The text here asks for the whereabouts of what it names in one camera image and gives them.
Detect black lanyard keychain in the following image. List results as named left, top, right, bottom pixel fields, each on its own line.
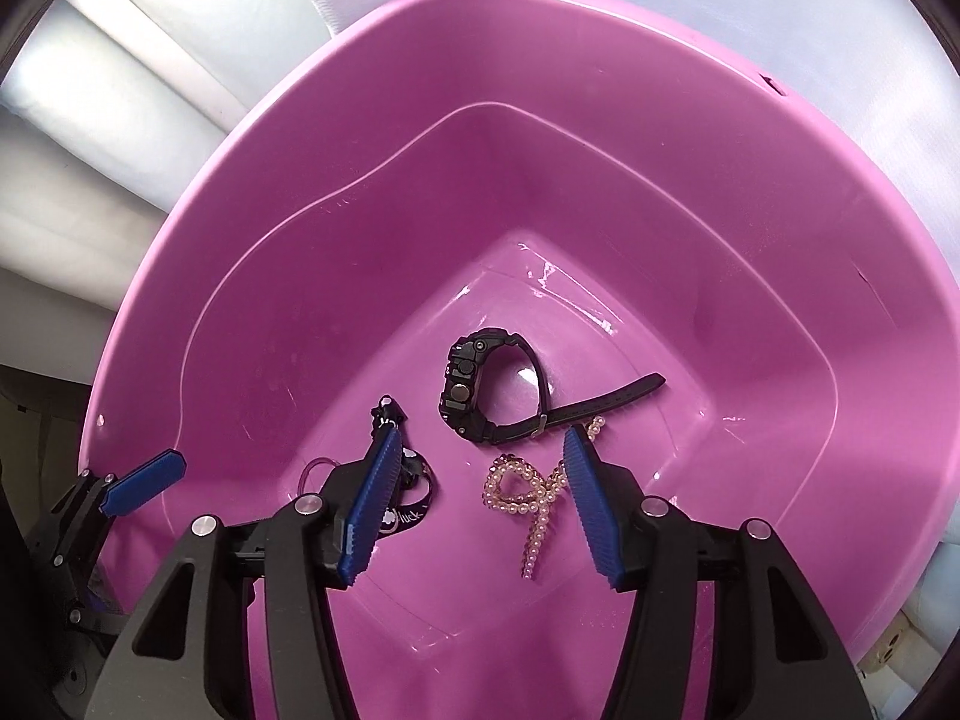
left=300, top=395, right=434, bottom=537

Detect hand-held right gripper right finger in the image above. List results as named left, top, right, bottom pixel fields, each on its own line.
left=562, top=424, right=860, bottom=720

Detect pearl hair claw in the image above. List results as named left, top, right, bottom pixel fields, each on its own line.
left=482, top=414, right=605, bottom=580

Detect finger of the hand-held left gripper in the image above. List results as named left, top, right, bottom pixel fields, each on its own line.
left=45, top=448, right=187, bottom=522

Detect black wrist watch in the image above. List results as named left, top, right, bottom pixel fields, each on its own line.
left=437, top=327, right=667, bottom=443

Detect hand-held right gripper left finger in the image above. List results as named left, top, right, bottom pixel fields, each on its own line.
left=105, top=424, right=406, bottom=720

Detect pink plastic bin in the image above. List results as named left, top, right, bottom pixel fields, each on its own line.
left=79, top=0, right=960, bottom=720

